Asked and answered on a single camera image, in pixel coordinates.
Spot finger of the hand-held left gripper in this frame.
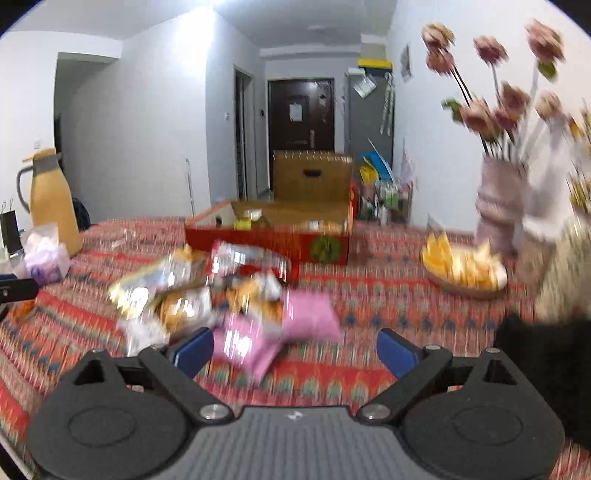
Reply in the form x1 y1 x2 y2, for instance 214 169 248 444
0 278 40 304

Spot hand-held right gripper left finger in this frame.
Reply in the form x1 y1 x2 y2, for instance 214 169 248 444
58 327 235 424

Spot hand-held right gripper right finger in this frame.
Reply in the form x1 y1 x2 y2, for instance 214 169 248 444
355 328 537 424

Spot brown bread snack packet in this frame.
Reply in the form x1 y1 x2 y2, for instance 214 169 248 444
157 286 214 334

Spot pink snack packet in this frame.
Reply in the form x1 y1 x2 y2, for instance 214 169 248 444
277 290 343 343
213 314 288 385

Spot clear white snack packet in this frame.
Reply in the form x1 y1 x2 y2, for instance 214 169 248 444
117 318 171 354

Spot orange white snack packet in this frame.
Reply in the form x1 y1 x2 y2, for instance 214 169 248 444
226 272 287 324

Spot yellow white snack packet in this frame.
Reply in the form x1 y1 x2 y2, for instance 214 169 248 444
154 247 208 291

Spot gold-edged silver snack packet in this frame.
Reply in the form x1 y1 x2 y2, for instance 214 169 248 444
108 270 160 320

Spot red silver snack packet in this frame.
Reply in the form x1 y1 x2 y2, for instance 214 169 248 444
209 240 259 278
245 251 301 282

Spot red cardboard box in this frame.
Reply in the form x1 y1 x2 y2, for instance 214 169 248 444
184 182 360 267

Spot purple white tissue pack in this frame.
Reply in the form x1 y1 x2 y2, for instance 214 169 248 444
21 224 72 284

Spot small black bag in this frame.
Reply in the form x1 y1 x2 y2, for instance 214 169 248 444
0 199 24 260

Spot yellow thermos jug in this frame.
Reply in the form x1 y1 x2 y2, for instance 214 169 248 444
17 148 84 257

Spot white plate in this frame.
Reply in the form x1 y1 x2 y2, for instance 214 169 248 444
421 251 509 301

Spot dark blue bag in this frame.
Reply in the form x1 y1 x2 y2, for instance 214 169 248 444
71 198 93 232

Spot pile of orange peels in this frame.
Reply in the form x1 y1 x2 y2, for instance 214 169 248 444
421 231 505 287

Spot clear plastic wrapper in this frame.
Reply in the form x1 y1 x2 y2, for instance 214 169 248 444
88 228 136 252

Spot storage cart with bottles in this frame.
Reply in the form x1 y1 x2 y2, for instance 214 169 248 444
360 180 414 225

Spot pink ceramic vase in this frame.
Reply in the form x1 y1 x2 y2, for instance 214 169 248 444
475 154 528 256

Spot speckled cream vase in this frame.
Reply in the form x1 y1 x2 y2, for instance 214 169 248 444
538 217 591 324

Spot blue dustpan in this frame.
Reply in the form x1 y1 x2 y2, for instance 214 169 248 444
358 137 396 182

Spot brown cardboard box flap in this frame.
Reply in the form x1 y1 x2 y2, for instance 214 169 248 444
272 150 354 204

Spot white container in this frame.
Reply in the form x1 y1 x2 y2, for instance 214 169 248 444
522 115 574 241

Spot grey refrigerator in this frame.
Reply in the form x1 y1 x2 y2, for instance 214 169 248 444
344 69 396 172

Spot dark brown entrance door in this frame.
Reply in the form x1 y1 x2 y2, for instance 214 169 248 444
268 78 335 151

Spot yellow flower sprigs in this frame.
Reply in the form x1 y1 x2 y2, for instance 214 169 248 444
566 111 591 219

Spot dried pink rose bouquet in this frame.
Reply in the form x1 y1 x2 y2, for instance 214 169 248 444
421 18 567 163

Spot interior doorway frame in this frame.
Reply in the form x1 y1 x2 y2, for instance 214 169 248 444
233 67 256 200

